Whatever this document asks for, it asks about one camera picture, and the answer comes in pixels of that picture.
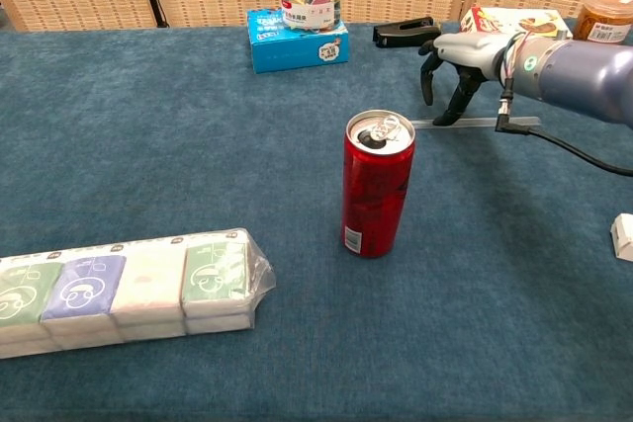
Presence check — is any white snack box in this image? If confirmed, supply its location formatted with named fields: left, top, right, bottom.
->
left=458, top=5, right=576, bottom=43

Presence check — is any blue cardboard box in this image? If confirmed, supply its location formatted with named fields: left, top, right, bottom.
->
left=246, top=7, right=351, bottom=75

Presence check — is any red drink can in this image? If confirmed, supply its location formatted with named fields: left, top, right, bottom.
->
left=341, top=109, right=417, bottom=260

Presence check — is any translucent plastic straw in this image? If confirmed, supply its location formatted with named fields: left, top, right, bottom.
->
left=408, top=116, right=542, bottom=131

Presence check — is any blue felt table cover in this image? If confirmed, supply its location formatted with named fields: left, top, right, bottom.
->
left=0, top=19, right=633, bottom=422

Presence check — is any brown sauce jar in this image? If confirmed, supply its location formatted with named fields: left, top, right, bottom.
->
left=573, top=0, right=633, bottom=46

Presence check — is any pocket tissue multipack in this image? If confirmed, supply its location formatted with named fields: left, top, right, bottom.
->
left=0, top=227, right=277, bottom=361

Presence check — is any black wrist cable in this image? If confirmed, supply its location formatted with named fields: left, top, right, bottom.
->
left=495, top=76, right=633, bottom=177

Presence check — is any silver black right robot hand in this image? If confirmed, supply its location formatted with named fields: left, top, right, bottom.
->
left=418, top=32, right=511, bottom=127

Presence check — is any small white box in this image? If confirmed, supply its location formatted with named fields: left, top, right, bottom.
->
left=609, top=212, right=633, bottom=262

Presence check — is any black stapler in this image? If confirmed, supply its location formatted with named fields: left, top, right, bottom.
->
left=372, top=16, right=443, bottom=49

